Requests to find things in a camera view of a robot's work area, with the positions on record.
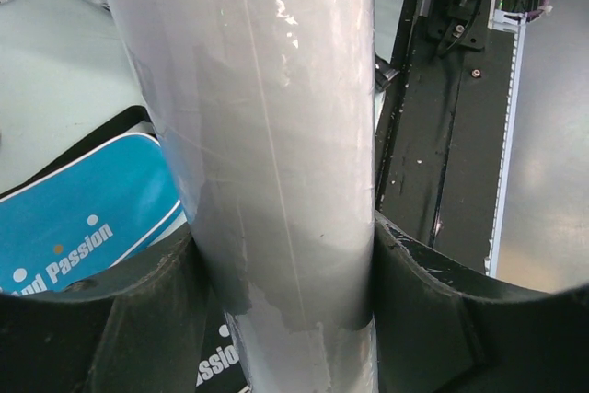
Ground black racket bag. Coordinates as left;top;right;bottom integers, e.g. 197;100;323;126
1;105;247;392

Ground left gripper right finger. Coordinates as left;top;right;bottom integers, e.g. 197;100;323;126
372;215;588;392

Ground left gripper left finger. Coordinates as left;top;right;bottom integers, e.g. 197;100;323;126
1;226;209;392

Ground white shuttlecock tube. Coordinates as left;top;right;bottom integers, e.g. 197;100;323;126
108;0;377;392

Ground blue racket bag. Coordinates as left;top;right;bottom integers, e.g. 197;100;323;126
1;133;182;296

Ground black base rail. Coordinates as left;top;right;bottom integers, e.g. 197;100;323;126
376;0;509;267

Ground grey cable duct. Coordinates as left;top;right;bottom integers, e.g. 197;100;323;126
485;9;526;278

